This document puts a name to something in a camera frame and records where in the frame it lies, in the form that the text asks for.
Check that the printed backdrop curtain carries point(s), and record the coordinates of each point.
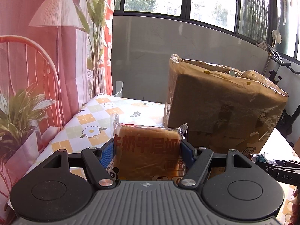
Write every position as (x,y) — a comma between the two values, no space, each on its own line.
(35,58)

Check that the floral checkered tablecloth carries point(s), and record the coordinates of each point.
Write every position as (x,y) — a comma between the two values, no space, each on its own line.
(93,114)

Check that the white hanging pouch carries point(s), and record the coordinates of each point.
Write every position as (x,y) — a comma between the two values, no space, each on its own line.
(276,36)

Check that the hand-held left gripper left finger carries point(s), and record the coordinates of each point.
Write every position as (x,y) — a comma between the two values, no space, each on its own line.
(106,154)

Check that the yellowish dotted plastic bag liner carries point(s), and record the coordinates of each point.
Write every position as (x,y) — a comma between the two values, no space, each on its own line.
(211,93)

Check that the packaged sliced bread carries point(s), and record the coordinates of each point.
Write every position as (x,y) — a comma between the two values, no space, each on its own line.
(145,150)

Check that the white trash bin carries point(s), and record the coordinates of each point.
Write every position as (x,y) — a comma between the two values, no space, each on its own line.
(118,88)

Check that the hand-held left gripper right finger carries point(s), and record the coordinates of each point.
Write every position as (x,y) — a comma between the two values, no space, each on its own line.
(187,153)

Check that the black exercise bike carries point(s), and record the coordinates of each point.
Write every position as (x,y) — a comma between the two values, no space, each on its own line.
(273,73)

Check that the cardboard box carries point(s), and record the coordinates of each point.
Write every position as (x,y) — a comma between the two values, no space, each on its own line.
(234,143)

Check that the white cloth on bike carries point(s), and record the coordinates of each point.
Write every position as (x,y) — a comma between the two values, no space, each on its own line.
(262,45)

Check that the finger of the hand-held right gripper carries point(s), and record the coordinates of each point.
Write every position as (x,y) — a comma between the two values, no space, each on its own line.
(264,164)

